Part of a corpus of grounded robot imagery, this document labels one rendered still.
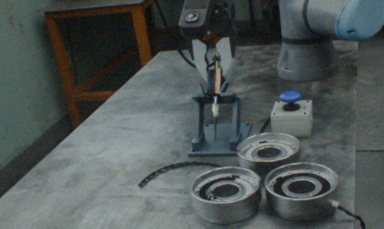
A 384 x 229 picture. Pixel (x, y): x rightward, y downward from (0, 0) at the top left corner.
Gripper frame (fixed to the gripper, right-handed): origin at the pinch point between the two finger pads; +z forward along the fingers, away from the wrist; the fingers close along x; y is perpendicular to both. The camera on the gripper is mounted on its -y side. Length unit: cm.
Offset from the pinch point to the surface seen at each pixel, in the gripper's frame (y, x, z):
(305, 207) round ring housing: -29.0, -17.9, 9.1
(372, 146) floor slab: 149, -32, 92
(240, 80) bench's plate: 30.6, 2.3, 11.9
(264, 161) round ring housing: -18.3, -11.0, 7.9
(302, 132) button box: -1.7, -15.4, 10.8
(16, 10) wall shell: 154, 146, 11
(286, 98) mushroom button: 0.2, -12.8, 4.7
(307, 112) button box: -0.6, -16.5, 7.4
